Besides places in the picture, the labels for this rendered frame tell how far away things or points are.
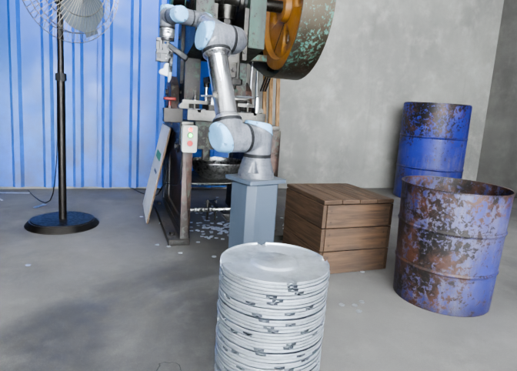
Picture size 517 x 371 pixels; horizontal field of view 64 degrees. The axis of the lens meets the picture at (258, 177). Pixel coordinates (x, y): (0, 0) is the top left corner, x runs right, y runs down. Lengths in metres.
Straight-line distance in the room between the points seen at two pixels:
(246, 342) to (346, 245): 1.01
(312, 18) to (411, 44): 2.41
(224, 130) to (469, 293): 1.11
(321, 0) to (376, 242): 1.23
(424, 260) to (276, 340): 0.85
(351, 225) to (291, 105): 2.10
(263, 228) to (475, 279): 0.82
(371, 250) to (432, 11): 3.17
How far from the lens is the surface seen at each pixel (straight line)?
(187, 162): 2.14
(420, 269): 1.76
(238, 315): 1.05
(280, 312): 1.02
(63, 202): 2.59
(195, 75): 2.61
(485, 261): 1.78
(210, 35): 1.70
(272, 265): 1.08
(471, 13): 5.09
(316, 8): 2.27
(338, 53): 4.09
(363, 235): 2.01
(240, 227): 1.70
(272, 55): 2.72
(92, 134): 3.52
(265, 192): 1.66
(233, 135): 1.57
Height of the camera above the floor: 0.73
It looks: 9 degrees down
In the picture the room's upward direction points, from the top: 4 degrees clockwise
